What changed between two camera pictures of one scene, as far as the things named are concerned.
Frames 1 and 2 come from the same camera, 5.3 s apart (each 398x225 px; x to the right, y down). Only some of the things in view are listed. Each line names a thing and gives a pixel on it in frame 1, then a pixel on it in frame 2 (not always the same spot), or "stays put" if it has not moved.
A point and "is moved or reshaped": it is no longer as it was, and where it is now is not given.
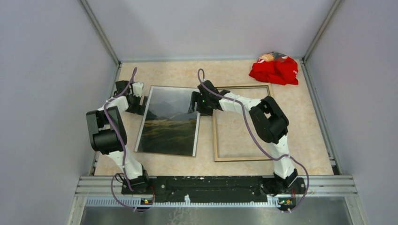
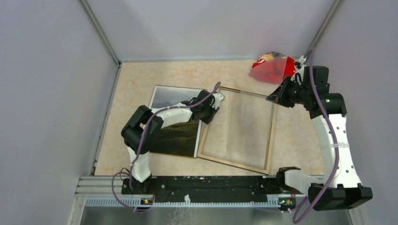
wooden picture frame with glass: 215,132 is moved or reshaped
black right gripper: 195,98 -> 278,96
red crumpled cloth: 275,67 stays put
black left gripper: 139,109 -> 212,111
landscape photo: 166,127 stays put
